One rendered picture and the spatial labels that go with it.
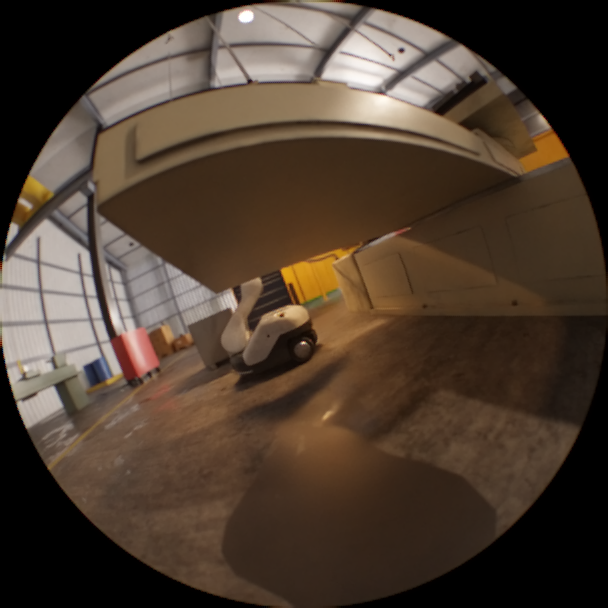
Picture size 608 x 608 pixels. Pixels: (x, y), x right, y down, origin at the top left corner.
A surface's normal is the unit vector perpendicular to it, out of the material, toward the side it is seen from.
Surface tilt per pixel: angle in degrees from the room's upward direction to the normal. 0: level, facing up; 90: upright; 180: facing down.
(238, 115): 90
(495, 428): 0
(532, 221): 90
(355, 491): 0
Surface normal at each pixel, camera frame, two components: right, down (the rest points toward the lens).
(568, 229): -0.88, 0.38
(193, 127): 0.29, -0.03
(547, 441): -0.37, -0.93
